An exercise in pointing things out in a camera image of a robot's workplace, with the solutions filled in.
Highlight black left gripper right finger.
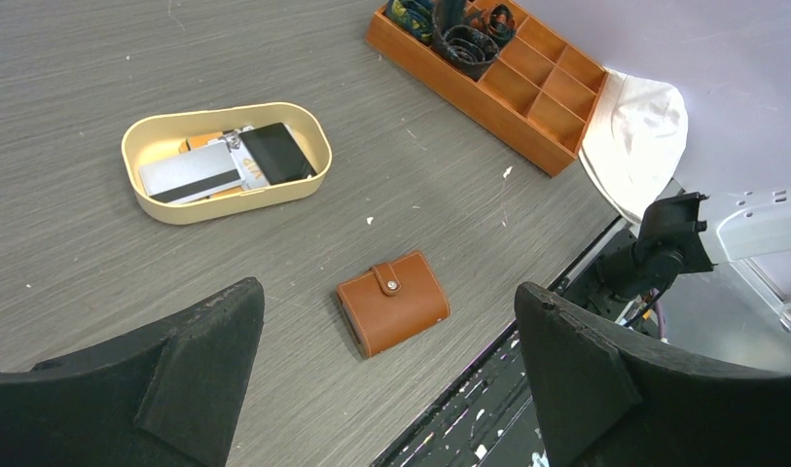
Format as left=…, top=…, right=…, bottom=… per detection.
left=515, top=282, right=791, bottom=466

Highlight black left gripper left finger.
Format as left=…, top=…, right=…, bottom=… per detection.
left=0, top=277, right=265, bottom=466

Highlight brown leather card holder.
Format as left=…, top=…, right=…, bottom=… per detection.
left=337, top=250, right=450, bottom=359

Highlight cream oval tray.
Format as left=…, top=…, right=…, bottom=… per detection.
left=121, top=101, right=333, bottom=225

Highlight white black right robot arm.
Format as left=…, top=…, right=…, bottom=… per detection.
left=596, top=188, right=791, bottom=300

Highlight white cards in tray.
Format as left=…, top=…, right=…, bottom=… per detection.
left=138, top=130, right=270, bottom=204

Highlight black card in tray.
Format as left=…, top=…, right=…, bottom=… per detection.
left=239, top=123, right=317, bottom=185

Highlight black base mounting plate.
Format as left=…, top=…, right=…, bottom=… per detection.
left=369, top=219, right=641, bottom=467

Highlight white bucket hat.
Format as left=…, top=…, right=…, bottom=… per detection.
left=578, top=69, right=689, bottom=225

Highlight orange compartment organizer box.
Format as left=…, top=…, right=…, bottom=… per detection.
left=366, top=1, right=607, bottom=176

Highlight blue yellow item bundle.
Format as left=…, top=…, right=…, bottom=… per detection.
left=385, top=0, right=435, bottom=45

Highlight black coiled cable bundle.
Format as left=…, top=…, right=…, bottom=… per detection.
left=430, top=0, right=503, bottom=82

